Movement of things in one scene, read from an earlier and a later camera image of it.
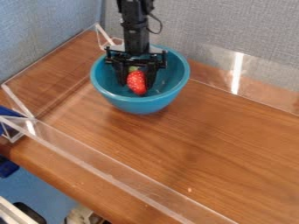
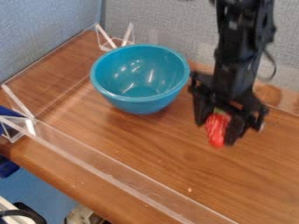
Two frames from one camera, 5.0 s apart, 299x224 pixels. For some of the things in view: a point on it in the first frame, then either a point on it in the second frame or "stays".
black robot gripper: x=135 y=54 → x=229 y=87
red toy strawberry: x=137 y=80 → x=218 y=122
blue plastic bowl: x=171 y=81 stays
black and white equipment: x=18 y=213 stays
